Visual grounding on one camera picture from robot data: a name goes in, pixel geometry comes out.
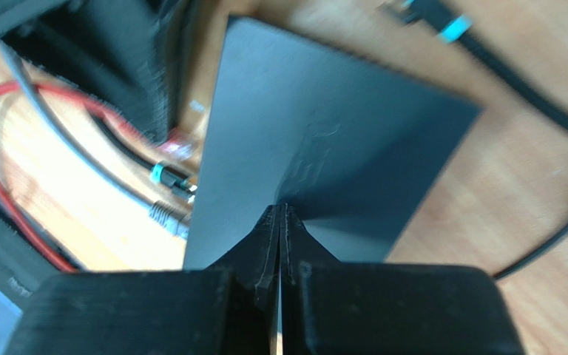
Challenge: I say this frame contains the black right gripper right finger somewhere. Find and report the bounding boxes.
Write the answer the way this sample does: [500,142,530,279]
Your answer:
[280,205,524,354]

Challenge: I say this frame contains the grey ethernet cable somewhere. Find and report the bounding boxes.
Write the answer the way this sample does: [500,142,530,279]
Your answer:
[0,44,190,240]

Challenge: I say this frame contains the black ethernet cable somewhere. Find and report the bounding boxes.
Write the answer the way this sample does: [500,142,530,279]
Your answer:
[87,0,568,203]

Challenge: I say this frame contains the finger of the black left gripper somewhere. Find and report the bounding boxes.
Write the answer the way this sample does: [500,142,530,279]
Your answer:
[3,1,176,144]

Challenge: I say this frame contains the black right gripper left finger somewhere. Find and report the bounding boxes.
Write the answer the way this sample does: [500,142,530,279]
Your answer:
[5,206,281,354]

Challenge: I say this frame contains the black network switch box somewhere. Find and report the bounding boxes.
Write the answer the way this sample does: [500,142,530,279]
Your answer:
[184,16,481,268]

